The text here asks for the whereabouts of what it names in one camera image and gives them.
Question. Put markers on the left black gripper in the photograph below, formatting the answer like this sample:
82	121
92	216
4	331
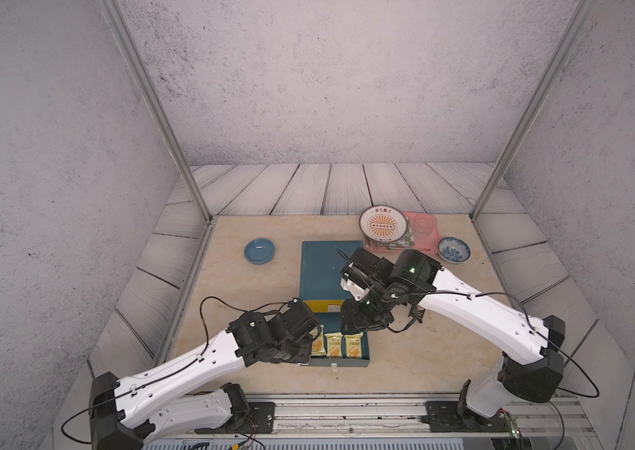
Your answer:
305	356

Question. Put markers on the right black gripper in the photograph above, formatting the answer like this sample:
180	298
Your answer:
352	322

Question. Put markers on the yellow top drawer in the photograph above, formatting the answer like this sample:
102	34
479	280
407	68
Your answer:
324	306

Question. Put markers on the pale yellow cookie packet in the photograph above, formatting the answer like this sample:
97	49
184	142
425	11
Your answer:
318	346
353	346
334	344

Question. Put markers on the teal drawer cabinet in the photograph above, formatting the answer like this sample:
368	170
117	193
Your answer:
321	269

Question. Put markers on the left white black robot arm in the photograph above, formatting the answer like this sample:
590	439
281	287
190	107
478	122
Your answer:
128	412

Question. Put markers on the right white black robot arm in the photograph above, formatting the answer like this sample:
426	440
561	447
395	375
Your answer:
531	365

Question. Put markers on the pink plastic tray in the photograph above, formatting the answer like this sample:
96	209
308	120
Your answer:
429	247

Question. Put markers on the white plate orange sunburst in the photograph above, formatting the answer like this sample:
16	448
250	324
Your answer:
383	224

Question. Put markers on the clear glass cup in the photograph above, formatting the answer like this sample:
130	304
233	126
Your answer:
423	226

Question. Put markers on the blue white patterned bowl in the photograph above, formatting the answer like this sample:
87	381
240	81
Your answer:
453	250

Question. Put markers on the blue ceramic dish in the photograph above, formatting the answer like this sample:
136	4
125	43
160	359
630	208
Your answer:
259	251

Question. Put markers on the aluminium mounting rail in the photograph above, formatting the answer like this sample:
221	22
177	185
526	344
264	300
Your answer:
560	423

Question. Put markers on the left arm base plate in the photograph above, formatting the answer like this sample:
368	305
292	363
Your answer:
258	416

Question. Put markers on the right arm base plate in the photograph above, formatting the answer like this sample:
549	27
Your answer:
444	417

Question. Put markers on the right aluminium frame post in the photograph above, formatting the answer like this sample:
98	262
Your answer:
573	32

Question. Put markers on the aluminium frame post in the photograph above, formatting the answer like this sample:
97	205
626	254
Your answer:
573	32
130	53

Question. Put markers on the left aluminium frame post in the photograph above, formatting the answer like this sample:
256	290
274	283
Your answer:
130	53

